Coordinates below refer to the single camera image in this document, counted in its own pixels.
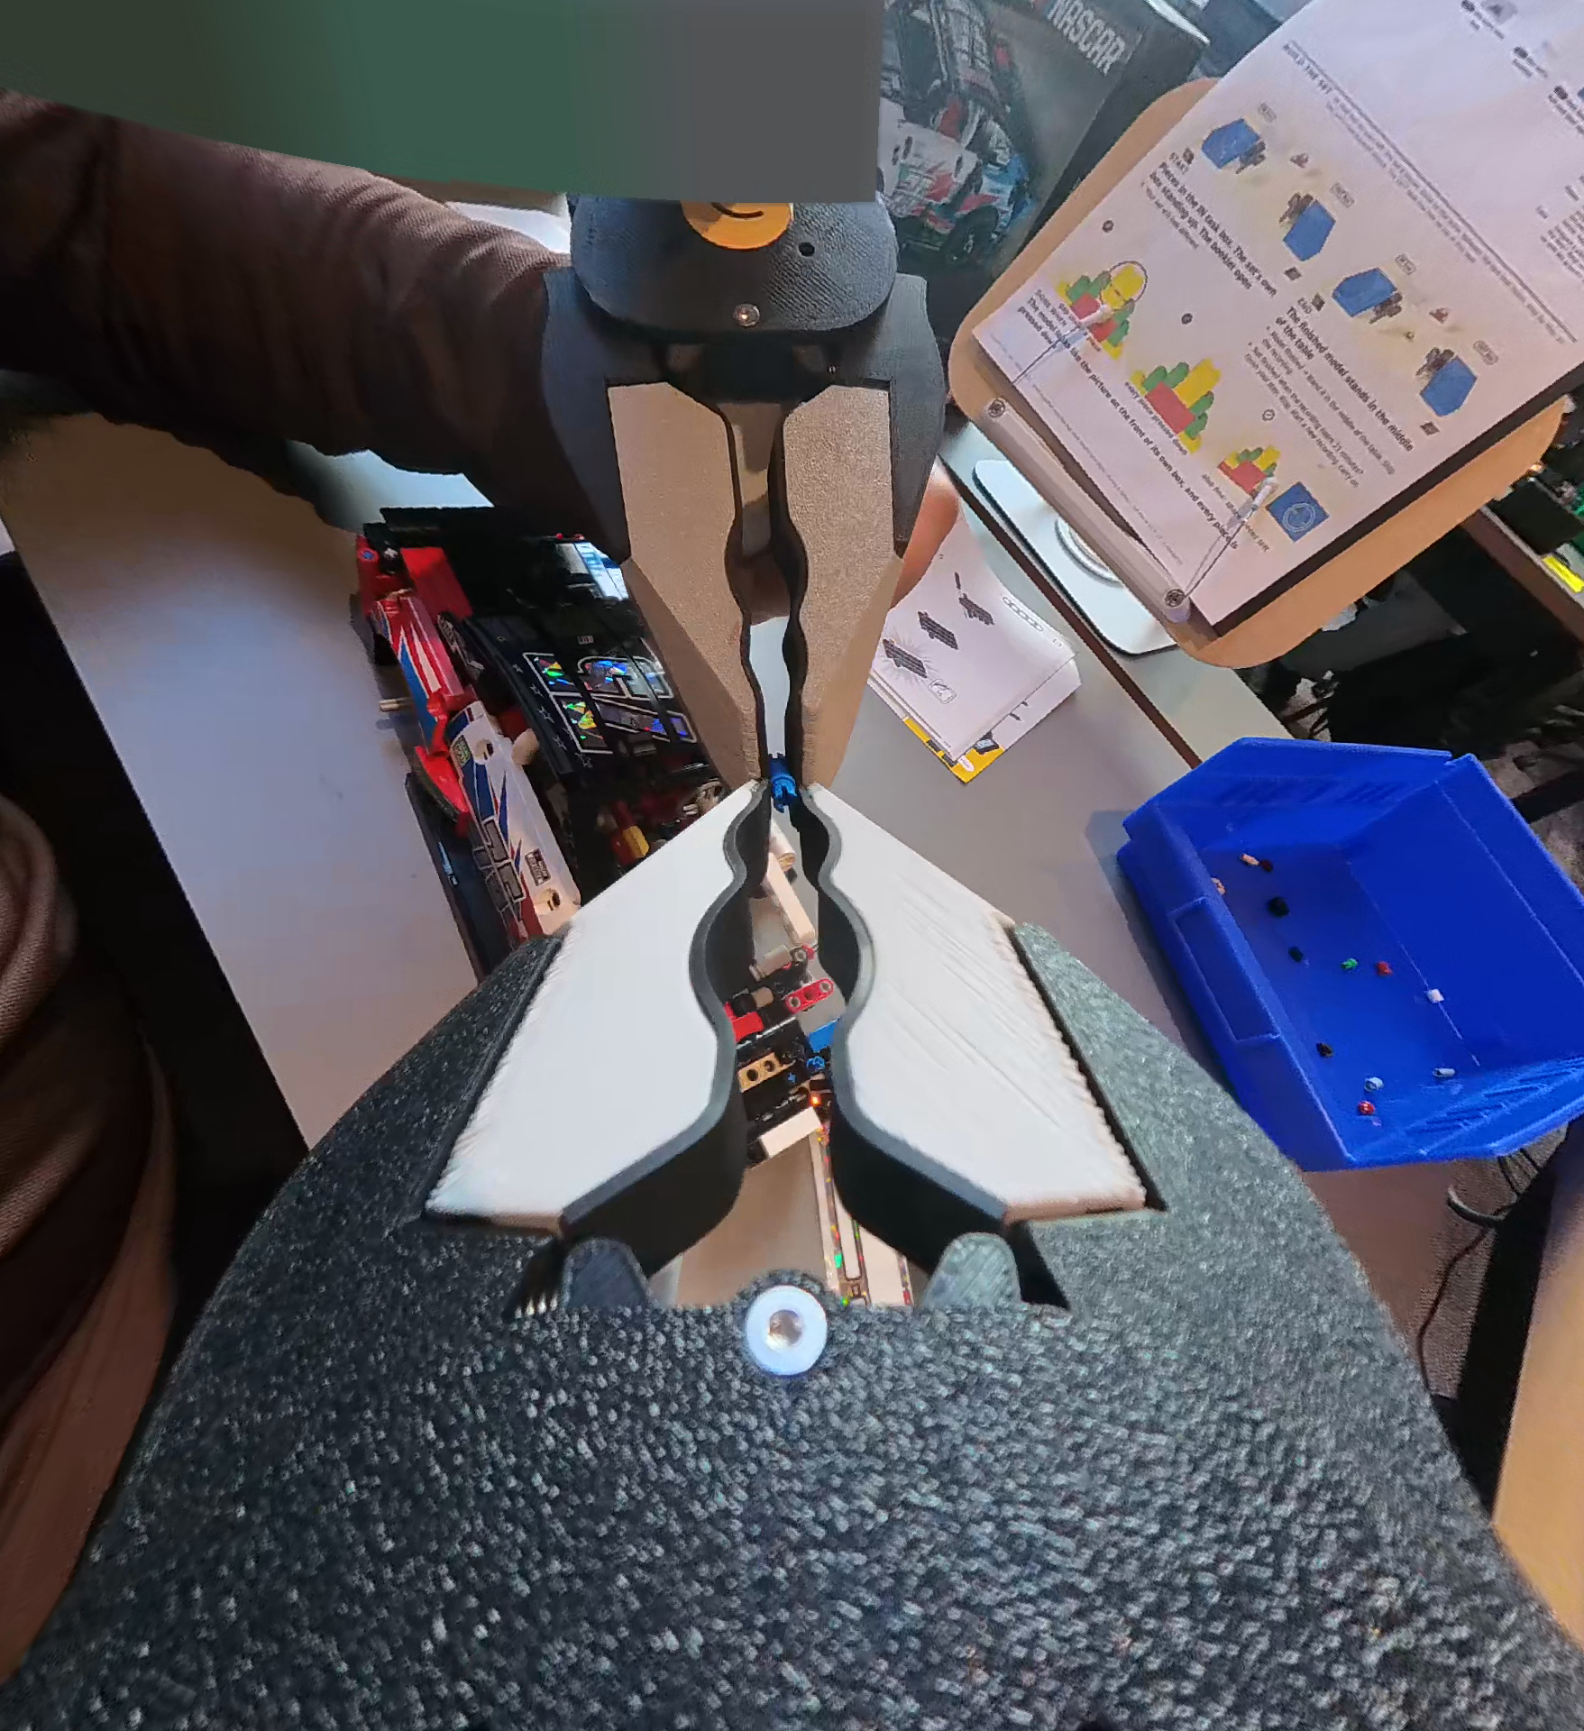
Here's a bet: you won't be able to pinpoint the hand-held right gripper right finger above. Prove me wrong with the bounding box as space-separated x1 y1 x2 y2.
799 784 1152 1271

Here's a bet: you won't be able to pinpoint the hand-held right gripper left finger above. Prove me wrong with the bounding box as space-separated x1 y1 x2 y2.
425 780 770 1266

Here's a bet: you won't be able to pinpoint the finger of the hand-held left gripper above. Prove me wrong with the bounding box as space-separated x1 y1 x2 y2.
606 377 774 789
768 378 905 789

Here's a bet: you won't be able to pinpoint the toy brick race car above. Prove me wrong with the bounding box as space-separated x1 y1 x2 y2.
357 508 861 1166

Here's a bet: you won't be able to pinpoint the grey desk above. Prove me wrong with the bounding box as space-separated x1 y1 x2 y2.
0 349 1483 1306

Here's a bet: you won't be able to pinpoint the person's left hand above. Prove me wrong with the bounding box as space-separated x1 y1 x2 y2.
897 466 967 604

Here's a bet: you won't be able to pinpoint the open instruction booklet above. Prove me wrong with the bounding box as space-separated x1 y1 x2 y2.
867 519 1085 786

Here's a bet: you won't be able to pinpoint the silver stand base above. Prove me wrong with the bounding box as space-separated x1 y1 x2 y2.
972 457 1179 657

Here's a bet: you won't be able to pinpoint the race car set box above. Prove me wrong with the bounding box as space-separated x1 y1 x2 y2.
879 0 1214 269

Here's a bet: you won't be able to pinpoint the scattered small toy pieces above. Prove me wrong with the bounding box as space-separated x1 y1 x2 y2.
1208 849 1458 1122

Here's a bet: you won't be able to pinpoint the wooden clipboard with instruction sheet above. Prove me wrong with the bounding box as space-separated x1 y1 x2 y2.
948 0 1584 673

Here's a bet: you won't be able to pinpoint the blue plastic bin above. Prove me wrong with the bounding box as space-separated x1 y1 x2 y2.
1117 737 1584 1175

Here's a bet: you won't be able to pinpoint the black cable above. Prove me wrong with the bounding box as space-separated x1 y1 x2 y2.
1414 1164 1552 1408

